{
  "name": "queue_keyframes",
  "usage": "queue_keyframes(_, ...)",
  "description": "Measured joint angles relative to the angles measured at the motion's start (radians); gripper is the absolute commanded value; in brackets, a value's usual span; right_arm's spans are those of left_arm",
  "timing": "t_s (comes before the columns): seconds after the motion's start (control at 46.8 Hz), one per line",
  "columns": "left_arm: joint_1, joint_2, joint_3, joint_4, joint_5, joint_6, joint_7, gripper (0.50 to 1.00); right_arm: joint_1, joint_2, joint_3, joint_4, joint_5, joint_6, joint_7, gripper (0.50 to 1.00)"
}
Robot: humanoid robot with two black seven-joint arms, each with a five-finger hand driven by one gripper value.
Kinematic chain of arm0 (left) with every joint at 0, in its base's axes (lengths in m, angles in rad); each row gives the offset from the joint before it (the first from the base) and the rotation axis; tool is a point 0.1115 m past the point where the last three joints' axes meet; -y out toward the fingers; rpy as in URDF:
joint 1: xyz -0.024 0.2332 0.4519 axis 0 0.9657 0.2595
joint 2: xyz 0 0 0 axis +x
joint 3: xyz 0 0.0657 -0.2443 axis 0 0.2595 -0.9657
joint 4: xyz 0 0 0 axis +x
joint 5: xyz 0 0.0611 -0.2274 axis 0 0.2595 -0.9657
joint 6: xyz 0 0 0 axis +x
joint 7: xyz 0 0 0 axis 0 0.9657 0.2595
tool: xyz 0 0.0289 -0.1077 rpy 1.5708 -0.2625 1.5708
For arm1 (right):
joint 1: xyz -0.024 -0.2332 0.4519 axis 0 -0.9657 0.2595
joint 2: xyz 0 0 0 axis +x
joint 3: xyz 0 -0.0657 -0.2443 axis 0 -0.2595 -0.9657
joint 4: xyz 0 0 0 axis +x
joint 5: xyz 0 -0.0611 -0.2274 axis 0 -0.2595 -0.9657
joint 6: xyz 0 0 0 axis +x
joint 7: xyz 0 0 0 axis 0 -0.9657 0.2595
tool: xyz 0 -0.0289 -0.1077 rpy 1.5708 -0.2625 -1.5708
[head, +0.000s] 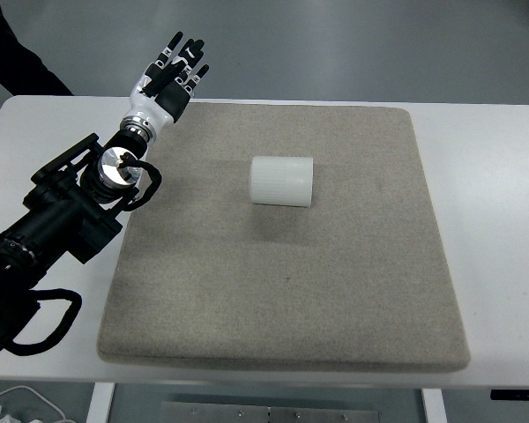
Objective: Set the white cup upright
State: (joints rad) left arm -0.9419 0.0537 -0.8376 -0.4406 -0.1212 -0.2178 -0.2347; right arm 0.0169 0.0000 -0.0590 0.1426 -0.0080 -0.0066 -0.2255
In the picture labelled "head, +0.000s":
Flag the person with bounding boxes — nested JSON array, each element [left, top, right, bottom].
[[0, 0, 75, 130]]

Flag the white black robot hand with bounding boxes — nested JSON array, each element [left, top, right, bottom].
[[123, 31, 210, 130]]

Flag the white cup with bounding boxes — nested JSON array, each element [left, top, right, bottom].
[[249, 154, 315, 209]]

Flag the black table control panel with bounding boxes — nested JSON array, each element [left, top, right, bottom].
[[489, 389, 529, 402]]

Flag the beige felt mat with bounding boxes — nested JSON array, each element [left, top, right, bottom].
[[96, 101, 472, 374]]

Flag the white table leg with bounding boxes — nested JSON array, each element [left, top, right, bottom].
[[86, 382, 115, 423], [421, 388, 447, 423]]

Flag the white cable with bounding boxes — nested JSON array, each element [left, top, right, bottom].
[[0, 385, 70, 423]]

